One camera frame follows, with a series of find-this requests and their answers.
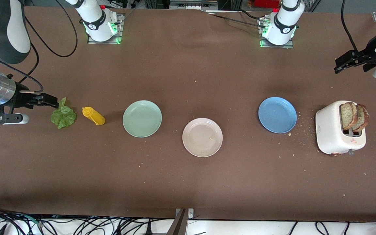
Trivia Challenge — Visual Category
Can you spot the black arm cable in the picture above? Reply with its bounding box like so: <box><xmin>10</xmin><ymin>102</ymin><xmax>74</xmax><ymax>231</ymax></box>
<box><xmin>340</xmin><ymin>0</ymin><xmax>361</xmax><ymax>56</ymax></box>
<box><xmin>0</xmin><ymin>0</ymin><xmax>78</xmax><ymax>95</ymax></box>

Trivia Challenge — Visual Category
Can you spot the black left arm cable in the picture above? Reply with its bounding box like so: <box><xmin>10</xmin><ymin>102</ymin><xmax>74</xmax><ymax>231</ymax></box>
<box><xmin>340</xmin><ymin>0</ymin><xmax>361</xmax><ymax>56</ymax></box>

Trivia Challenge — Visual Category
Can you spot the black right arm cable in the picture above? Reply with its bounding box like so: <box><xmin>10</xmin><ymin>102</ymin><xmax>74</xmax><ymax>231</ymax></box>
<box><xmin>0</xmin><ymin>0</ymin><xmax>78</xmax><ymax>95</ymax></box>

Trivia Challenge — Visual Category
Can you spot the blue round plate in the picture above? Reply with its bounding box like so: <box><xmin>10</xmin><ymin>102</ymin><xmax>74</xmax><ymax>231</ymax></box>
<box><xmin>258</xmin><ymin>97</ymin><xmax>297</xmax><ymax>134</ymax></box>

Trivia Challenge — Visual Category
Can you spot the black floor cable tangle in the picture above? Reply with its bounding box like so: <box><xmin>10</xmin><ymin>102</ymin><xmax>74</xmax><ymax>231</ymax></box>
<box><xmin>0</xmin><ymin>205</ymin><xmax>175</xmax><ymax>235</ymax></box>

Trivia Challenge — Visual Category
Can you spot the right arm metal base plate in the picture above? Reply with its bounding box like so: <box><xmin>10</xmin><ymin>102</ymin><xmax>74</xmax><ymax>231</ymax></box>
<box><xmin>87</xmin><ymin>13</ymin><xmax>123</xmax><ymax>45</ymax></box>

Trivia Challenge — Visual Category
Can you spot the white two-slot toaster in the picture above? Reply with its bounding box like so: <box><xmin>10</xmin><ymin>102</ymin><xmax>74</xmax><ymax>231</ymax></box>
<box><xmin>315</xmin><ymin>100</ymin><xmax>367</xmax><ymax>156</ymax></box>

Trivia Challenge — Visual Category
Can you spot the grey metal equipment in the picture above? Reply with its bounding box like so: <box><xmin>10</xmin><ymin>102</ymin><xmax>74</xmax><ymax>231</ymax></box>
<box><xmin>169</xmin><ymin>0</ymin><xmax>218</xmax><ymax>10</ymax></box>

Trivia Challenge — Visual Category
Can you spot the metal table clamp bracket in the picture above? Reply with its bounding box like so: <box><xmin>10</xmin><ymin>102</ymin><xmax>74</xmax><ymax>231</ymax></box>
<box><xmin>175</xmin><ymin>208</ymin><xmax>195</xmax><ymax>220</ymax></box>

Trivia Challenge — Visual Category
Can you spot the beige round plate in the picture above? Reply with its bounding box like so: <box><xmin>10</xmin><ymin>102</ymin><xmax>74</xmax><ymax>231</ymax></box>
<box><xmin>182</xmin><ymin>117</ymin><xmax>223</xmax><ymax>158</ymax></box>

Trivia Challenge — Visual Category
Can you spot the green round plate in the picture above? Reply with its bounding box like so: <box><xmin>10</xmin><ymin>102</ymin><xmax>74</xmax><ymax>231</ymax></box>
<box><xmin>123</xmin><ymin>100</ymin><xmax>163</xmax><ymax>138</ymax></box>

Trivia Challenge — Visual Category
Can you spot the black cable on table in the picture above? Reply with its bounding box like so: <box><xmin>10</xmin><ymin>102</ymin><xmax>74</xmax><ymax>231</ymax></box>
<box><xmin>204</xmin><ymin>9</ymin><xmax>267</xmax><ymax>28</ymax></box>

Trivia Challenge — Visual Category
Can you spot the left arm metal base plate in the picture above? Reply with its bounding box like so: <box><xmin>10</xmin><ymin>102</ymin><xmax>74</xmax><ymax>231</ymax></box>
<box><xmin>259</xmin><ymin>16</ymin><xmax>294</xmax><ymax>49</ymax></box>

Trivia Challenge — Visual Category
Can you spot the brown toast bread slice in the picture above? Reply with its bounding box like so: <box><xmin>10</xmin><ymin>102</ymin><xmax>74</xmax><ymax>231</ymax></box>
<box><xmin>339</xmin><ymin>102</ymin><xmax>359</xmax><ymax>131</ymax></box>
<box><xmin>352</xmin><ymin>104</ymin><xmax>370</xmax><ymax>133</ymax></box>

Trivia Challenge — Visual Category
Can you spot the yellow mustard squeeze bottle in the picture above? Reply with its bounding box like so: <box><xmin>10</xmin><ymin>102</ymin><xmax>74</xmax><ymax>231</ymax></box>
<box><xmin>82</xmin><ymin>106</ymin><xmax>106</xmax><ymax>126</ymax></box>

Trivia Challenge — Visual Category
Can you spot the green lettuce leaf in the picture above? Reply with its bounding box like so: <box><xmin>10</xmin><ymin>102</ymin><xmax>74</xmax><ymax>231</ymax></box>
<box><xmin>50</xmin><ymin>97</ymin><xmax>77</xmax><ymax>129</ymax></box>

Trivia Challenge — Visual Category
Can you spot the red box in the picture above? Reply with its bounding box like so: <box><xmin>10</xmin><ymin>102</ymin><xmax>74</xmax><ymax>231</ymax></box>
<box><xmin>249</xmin><ymin>0</ymin><xmax>280</xmax><ymax>8</ymax></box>

